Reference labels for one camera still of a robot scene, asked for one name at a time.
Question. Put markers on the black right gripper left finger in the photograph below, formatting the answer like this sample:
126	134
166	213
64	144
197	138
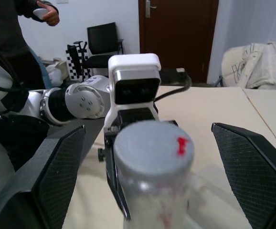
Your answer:
47	181

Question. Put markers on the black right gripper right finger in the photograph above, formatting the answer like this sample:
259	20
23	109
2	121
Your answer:
252	171

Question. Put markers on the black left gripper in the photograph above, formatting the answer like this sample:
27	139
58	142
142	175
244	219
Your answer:
134	115

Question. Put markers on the clear plastic jar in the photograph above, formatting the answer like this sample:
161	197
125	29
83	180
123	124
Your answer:
152	210

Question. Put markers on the small white controller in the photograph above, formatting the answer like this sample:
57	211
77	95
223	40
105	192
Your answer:
39	12

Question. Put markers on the beige cardboard box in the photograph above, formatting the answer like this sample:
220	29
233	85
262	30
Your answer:
61	66

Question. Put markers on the person's bare hand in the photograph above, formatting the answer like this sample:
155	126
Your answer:
52	15

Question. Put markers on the cream fabric sack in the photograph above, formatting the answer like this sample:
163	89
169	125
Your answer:
255	66

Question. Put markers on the white plastic bag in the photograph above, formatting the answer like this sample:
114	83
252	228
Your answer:
54	76

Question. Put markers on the black white checkerboard panel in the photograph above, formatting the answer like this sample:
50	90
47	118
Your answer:
77	62

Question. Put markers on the black office chair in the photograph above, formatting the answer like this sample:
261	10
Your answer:
102	40

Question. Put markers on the dark brown wooden door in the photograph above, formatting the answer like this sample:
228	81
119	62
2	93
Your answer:
178	38

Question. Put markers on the person in dark clothes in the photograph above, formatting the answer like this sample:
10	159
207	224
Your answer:
4	28

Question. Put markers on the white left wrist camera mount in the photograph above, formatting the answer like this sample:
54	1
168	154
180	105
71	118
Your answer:
133	64

